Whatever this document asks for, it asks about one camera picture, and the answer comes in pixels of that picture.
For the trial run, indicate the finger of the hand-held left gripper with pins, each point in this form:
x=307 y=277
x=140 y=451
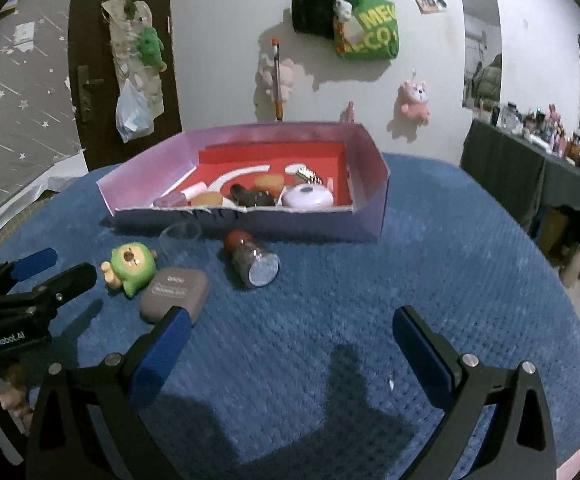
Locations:
x=72 y=280
x=35 y=262

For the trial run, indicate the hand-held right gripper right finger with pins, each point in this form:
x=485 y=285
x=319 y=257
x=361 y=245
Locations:
x=422 y=355

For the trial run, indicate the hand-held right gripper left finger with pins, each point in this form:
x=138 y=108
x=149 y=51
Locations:
x=162 y=355

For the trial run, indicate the green and yellow toy figure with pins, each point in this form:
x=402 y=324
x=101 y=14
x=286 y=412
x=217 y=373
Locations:
x=132 y=265

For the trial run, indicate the grey rounded case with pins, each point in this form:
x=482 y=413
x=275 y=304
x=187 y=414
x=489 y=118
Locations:
x=175 y=290

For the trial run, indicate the glitter jar with red cap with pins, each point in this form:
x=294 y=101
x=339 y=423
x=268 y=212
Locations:
x=252 y=260

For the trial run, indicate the purple bottle-shaped toy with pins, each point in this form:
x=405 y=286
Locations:
x=190 y=192

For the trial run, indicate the amber round soap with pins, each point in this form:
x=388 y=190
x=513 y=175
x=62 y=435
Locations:
x=269 y=181
x=207 y=199

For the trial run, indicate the pink cardboard box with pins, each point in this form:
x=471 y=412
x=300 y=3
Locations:
x=320 y=225

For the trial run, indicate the black bottle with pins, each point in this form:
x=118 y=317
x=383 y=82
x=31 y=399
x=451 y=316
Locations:
x=250 y=195

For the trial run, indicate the white and pink round device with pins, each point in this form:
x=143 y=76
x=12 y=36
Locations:
x=307 y=196

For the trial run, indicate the studded metal cylinder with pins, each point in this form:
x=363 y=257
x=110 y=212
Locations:
x=307 y=175

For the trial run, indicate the person's left hand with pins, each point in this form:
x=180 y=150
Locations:
x=14 y=404

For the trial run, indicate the clear glass cup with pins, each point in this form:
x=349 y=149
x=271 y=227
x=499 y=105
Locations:
x=180 y=240

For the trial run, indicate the grey star-print curtain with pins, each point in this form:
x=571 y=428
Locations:
x=15 y=110

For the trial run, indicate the clear plastic bag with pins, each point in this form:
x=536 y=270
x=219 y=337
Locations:
x=132 y=112

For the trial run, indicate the dresser with dark cloth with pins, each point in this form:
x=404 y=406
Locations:
x=510 y=170

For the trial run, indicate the green plush toy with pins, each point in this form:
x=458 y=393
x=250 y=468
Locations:
x=150 y=47

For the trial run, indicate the dark brown door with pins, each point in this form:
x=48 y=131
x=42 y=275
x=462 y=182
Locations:
x=92 y=25

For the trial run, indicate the beige hanging cloth organizer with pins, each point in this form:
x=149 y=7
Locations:
x=125 y=35

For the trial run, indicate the row of cosmetic bottles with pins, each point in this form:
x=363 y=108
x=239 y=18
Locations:
x=555 y=130

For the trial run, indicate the pale pink plush toy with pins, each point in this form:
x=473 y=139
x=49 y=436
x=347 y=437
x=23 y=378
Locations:
x=266 y=77

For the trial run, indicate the pole with red tip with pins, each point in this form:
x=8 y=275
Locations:
x=278 y=80

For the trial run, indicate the green tote bag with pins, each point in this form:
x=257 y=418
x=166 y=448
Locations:
x=375 y=35

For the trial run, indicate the small white plush toy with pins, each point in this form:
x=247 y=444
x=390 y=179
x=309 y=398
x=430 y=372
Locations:
x=342 y=10

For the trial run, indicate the black backpack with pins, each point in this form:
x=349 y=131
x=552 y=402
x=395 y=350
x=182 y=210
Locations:
x=312 y=7

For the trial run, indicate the wall mirror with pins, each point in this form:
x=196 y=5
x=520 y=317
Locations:
x=480 y=50

